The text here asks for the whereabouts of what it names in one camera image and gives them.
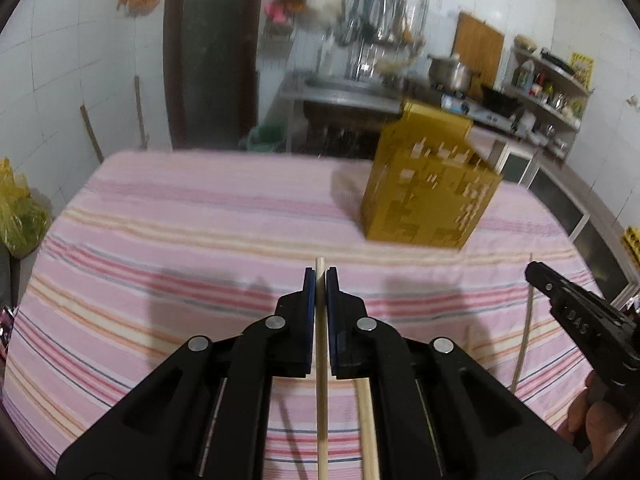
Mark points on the pink striped tablecloth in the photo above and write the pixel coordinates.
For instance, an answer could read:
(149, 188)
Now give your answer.
(157, 247)

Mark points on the yellow wall poster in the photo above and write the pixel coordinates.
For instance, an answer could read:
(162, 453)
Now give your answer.
(583, 67)

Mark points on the dark glass door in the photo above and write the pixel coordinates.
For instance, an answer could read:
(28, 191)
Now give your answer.
(210, 76)

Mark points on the yellow perforated utensil holder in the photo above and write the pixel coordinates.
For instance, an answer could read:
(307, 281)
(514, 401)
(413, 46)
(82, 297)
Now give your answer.
(427, 186)

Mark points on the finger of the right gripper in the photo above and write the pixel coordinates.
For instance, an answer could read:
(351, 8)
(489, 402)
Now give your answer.
(608, 338)

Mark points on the right human hand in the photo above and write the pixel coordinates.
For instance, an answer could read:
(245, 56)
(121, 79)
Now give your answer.
(602, 423)

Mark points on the yellow plastic bag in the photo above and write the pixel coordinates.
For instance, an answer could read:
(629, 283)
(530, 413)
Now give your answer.
(24, 222)

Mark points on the steel cooking pot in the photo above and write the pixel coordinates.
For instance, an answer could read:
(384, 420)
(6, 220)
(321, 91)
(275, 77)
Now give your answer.
(451, 74)

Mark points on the hanging utensil rack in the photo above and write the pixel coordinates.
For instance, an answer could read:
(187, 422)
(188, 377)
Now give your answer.
(389, 24)

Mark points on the corner wall shelf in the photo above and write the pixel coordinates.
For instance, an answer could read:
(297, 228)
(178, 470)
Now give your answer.
(554, 100)

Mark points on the wooden cutting board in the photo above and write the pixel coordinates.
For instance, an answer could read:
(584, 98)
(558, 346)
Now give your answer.
(479, 47)

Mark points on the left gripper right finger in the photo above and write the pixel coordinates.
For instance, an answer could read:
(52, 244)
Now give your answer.
(437, 413)

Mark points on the black wok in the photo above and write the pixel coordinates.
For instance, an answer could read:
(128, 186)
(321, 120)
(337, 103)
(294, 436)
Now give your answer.
(498, 102)

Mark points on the gas stove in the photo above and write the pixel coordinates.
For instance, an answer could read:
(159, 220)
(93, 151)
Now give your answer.
(475, 112)

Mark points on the steel kitchen sink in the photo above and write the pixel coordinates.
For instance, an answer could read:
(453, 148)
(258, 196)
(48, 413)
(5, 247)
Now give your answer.
(333, 91)

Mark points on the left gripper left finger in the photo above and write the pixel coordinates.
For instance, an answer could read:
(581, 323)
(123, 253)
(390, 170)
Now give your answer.
(203, 413)

